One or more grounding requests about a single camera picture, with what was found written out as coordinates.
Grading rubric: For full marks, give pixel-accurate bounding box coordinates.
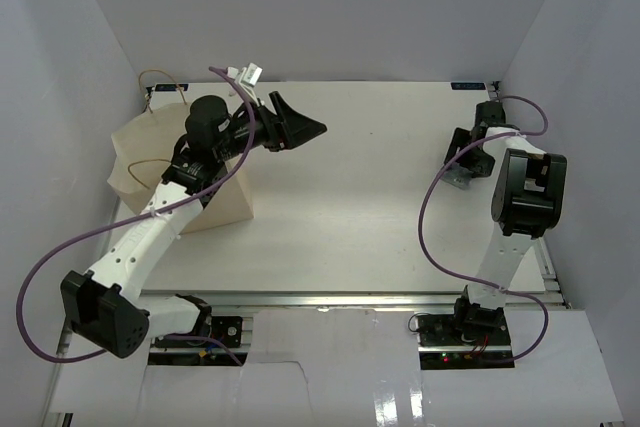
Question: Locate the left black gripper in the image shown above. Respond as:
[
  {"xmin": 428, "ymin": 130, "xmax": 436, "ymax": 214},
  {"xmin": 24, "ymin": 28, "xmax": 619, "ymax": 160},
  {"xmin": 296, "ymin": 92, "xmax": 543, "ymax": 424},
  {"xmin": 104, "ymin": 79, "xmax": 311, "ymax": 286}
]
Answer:
[{"xmin": 215, "ymin": 92, "xmax": 327, "ymax": 163}]

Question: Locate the silver grey sachet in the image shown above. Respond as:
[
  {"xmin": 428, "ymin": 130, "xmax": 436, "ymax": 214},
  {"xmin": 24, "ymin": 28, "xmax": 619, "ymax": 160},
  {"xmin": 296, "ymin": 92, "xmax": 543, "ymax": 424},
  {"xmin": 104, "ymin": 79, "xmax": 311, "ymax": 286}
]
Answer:
[{"xmin": 441, "ymin": 164, "xmax": 473, "ymax": 190}]

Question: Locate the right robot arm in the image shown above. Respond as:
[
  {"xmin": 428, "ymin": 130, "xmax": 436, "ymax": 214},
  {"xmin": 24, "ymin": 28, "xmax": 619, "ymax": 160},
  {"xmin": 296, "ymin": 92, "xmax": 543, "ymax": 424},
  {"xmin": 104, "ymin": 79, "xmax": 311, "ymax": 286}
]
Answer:
[{"xmin": 442, "ymin": 100, "xmax": 567, "ymax": 346}]

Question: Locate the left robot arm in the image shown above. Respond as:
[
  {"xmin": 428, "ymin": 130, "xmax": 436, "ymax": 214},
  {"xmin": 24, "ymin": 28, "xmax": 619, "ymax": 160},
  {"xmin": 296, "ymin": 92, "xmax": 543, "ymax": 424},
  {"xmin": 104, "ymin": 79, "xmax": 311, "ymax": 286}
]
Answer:
[{"xmin": 61, "ymin": 91, "xmax": 327, "ymax": 358}]

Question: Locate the beige paper bag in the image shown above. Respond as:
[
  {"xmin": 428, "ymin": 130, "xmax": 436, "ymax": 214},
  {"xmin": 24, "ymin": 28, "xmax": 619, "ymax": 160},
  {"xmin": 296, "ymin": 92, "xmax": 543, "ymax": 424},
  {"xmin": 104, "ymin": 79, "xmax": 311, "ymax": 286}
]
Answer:
[{"xmin": 108, "ymin": 83, "xmax": 253, "ymax": 234}]

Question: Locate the blue table label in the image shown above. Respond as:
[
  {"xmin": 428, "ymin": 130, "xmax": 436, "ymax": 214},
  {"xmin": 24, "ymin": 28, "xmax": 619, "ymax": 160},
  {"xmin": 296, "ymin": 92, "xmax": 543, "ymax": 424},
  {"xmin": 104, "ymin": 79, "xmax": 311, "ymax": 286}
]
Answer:
[
  {"xmin": 450, "ymin": 82, "xmax": 486, "ymax": 91},
  {"xmin": 154, "ymin": 83, "xmax": 189, "ymax": 92}
]

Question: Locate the left blue table label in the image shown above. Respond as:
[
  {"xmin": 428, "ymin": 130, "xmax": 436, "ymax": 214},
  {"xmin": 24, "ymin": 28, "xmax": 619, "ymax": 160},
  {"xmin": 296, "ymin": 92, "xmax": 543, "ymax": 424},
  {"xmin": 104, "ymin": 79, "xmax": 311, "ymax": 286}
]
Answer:
[{"xmin": 154, "ymin": 83, "xmax": 189, "ymax": 92}]

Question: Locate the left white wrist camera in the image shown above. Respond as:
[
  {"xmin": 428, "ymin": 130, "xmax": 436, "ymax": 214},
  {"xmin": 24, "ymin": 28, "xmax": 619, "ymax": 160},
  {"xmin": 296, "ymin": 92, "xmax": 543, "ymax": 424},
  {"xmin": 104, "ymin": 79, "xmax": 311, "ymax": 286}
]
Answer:
[{"xmin": 226, "ymin": 63, "xmax": 263, "ymax": 105}]

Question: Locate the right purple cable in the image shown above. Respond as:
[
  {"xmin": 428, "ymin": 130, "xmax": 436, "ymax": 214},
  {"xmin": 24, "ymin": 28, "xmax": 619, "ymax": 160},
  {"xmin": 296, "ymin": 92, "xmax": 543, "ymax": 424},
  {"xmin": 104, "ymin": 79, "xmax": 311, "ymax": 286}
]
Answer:
[{"xmin": 417, "ymin": 94, "xmax": 550, "ymax": 362}]

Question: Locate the purple cable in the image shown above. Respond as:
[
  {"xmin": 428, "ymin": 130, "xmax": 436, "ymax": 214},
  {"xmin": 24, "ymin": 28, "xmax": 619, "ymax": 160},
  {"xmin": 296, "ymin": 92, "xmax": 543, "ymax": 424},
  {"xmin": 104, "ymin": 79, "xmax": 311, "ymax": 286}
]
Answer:
[
  {"xmin": 417, "ymin": 94, "xmax": 550, "ymax": 362},
  {"xmin": 15, "ymin": 65, "xmax": 261, "ymax": 364}
]

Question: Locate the aluminium front rail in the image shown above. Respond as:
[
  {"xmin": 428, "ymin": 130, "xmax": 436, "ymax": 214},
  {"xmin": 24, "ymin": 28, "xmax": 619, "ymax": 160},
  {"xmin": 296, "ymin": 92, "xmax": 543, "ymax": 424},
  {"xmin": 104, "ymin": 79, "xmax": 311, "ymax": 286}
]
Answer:
[{"xmin": 139, "ymin": 289, "xmax": 566, "ymax": 309}]

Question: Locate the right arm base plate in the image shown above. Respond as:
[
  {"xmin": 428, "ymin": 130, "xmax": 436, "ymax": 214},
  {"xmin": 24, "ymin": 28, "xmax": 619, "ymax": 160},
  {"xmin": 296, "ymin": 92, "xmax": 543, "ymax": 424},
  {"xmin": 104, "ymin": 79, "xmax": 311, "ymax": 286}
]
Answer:
[{"xmin": 407, "ymin": 313, "xmax": 515, "ymax": 371}]

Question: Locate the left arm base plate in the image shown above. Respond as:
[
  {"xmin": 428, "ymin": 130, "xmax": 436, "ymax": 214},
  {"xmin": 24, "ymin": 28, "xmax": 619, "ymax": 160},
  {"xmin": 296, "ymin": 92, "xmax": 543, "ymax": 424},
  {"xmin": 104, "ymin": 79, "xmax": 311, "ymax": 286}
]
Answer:
[{"xmin": 148, "ymin": 315, "xmax": 253, "ymax": 367}]

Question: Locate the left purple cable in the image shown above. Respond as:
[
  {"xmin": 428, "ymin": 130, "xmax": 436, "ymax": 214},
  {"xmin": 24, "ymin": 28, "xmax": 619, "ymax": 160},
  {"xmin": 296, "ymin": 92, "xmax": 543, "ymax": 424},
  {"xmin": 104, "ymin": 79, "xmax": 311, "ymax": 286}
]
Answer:
[{"xmin": 15, "ymin": 65, "xmax": 261, "ymax": 364}]

